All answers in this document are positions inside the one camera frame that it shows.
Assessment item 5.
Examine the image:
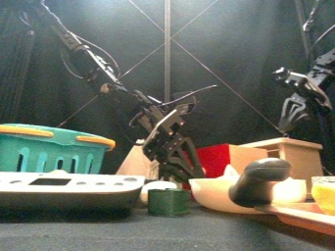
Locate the wooden drawer with red front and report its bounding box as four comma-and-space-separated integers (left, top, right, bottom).
194, 142, 269, 190

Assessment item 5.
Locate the light wooden drawer cabinet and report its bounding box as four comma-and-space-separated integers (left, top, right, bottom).
236, 136, 324, 201

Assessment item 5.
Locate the white rounded toy piece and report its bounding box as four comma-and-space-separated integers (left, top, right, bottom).
140, 180, 177, 205

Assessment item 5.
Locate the white toy food piece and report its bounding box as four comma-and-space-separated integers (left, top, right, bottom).
221, 164, 241, 180

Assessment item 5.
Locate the dark green cube block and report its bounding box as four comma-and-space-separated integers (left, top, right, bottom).
146, 188, 192, 218

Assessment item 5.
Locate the white round bowl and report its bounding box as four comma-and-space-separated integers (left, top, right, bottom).
186, 176, 308, 215

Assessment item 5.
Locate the black backdrop cloth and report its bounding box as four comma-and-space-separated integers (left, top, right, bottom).
0, 0, 335, 176

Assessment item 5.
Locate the white toy kitchen scale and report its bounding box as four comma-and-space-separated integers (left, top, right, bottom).
0, 171, 146, 211

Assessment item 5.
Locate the pink rectangular tray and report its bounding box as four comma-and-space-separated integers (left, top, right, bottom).
253, 201, 335, 237

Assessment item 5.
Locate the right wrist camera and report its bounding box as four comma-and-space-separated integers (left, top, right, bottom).
270, 67, 302, 85

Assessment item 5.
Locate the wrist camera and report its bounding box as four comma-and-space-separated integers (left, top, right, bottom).
170, 91, 198, 111
270, 67, 302, 85

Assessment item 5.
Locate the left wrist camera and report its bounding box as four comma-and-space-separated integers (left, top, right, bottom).
170, 91, 198, 111

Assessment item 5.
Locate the thin diagonal brace cord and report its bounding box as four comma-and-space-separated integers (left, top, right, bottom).
126, 0, 281, 131
57, 0, 218, 127

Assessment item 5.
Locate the black frame upright post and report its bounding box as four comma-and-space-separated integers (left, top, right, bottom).
293, 0, 316, 67

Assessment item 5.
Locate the teal basket with orange handles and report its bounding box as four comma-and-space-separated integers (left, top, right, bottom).
0, 123, 116, 175

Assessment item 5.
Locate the grey metal frame pole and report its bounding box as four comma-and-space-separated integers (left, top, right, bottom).
162, 0, 172, 104

